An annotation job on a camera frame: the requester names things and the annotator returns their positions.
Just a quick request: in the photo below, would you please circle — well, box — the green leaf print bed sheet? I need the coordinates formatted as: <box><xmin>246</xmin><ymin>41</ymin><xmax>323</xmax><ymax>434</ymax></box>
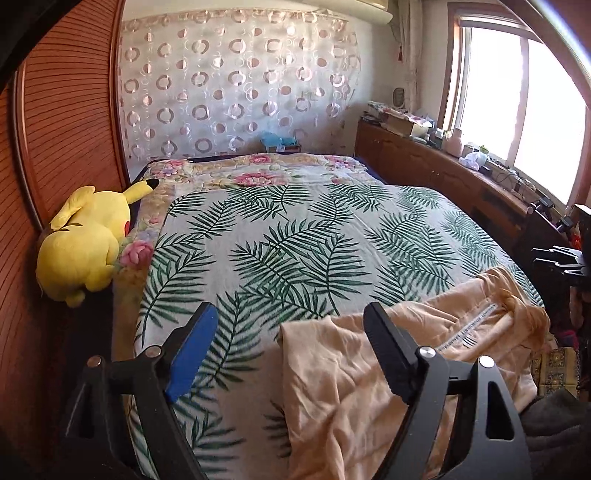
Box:
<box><xmin>127</xmin><ymin>182</ymin><xmax>546</xmax><ymax>480</ymax></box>

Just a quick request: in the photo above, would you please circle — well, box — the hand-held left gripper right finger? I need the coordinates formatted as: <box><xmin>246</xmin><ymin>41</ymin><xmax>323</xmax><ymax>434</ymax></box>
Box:
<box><xmin>363</xmin><ymin>302</ymin><xmax>529</xmax><ymax>480</ymax></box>

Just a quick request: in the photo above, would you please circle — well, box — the yellow plush toy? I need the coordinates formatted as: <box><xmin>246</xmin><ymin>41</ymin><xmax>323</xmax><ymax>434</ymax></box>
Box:
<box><xmin>36</xmin><ymin>178</ymin><xmax>160</xmax><ymax>309</ymax></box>

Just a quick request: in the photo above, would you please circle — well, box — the long wooden cabinet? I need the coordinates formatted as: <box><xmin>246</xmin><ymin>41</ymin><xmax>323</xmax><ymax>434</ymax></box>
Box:
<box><xmin>355</xmin><ymin>117</ymin><xmax>573</xmax><ymax>250</ymax></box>

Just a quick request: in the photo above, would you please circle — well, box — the blue plastic bag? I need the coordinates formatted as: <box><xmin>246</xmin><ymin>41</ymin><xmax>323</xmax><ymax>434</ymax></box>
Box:
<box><xmin>260</xmin><ymin>131</ymin><xmax>301</xmax><ymax>153</ymax></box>

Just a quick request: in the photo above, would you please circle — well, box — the sheer circle pattern curtain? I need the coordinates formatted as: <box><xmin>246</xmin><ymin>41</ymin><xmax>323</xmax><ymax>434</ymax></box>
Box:
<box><xmin>117</xmin><ymin>11</ymin><xmax>363</xmax><ymax>160</ymax></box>

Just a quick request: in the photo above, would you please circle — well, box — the white window curtain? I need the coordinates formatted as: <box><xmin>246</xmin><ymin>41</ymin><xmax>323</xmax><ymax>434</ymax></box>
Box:
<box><xmin>392</xmin><ymin>0</ymin><xmax>423</xmax><ymax>112</ymax></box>

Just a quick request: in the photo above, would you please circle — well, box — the white power strip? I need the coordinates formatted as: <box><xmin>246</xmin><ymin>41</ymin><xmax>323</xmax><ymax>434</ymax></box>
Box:
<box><xmin>489</xmin><ymin>161</ymin><xmax>532</xmax><ymax>190</ymax></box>

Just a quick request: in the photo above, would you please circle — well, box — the wooden framed window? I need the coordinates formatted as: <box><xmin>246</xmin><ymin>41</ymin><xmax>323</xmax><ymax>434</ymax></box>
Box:
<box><xmin>436</xmin><ymin>0</ymin><xmax>591</xmax><ymax>208</ymax></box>

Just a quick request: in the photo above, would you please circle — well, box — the peach printed t-shirt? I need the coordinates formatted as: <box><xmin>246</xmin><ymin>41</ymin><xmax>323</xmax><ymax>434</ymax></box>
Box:
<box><xmin>279</xmin><ymin>265</ymin><xmax>552</xmax><ymax>480</ymax></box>

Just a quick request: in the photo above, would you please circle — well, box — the dark grey cloth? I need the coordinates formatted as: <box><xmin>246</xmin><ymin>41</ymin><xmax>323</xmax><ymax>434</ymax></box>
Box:
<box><xmin>522</xmin><ymin>392</ymin><xmax>591</xmax><ymax>480</ymax></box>

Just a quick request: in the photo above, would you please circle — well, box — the stack of patterned cloths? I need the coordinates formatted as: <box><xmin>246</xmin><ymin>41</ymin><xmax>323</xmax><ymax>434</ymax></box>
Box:
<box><xmin>368</xmin><ymin>102</ymin><xmax>416</xmax><ymax>118</ymax></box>

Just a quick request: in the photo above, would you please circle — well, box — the cream wall air conditioner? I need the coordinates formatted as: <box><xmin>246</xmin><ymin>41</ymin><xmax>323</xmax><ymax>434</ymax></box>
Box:
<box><xmin>339</xmin><ymin>0</ymin><xmax>393</xmax><ymax>24</ymax></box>

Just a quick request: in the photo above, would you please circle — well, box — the cardboard box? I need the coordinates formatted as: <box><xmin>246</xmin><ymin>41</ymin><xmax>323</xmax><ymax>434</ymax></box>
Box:
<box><xmin>385</xmin><ymin>113</ymin><xmax>430</xmax><ymax>137</ymax></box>

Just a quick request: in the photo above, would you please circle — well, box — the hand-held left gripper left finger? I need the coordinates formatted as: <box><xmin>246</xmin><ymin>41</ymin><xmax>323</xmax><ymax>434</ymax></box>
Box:
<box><xmin>60</xmin><ymin>302</ymin><xmax>220</xmax><ymax>480</ymax></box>

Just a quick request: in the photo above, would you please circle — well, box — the brown slatted wooden wardrobe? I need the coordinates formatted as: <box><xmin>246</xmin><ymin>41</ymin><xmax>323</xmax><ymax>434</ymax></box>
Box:
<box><xmin>0</xmin><ymin>0</ymin><xmax>132</xmax><ymax>462</ymax></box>

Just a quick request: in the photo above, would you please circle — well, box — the yellow patterned cloth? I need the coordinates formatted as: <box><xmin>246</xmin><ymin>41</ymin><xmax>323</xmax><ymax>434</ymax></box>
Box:
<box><xmin>531</xmin><ymin>346</ymin><xmax>580</xmax><ymax>398</ymax></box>

